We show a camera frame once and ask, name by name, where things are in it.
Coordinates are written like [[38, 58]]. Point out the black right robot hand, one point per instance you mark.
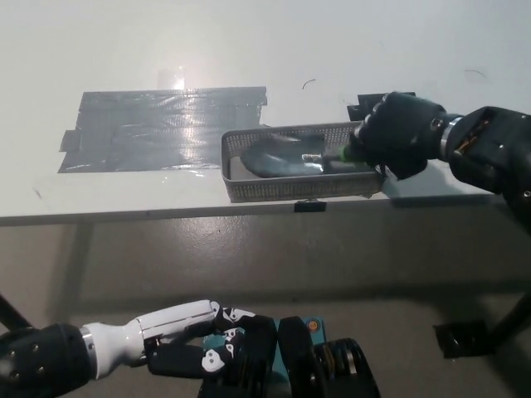
[[402, 128]]

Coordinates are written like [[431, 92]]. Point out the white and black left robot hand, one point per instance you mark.
[[166, 323]]

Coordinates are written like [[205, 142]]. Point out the grey perforated plastic basket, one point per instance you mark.
[[298, 188]]

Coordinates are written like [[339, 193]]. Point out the small black tape strip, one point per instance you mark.
[[309, 206]]

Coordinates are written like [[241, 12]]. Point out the black slanted table leg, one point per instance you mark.
[[10, 311], [514, 315]]

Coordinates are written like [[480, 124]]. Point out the black tape floor patch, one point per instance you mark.
[[464, 340]]

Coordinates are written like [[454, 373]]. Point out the grey duct tape patch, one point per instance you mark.
[[145, 132]]

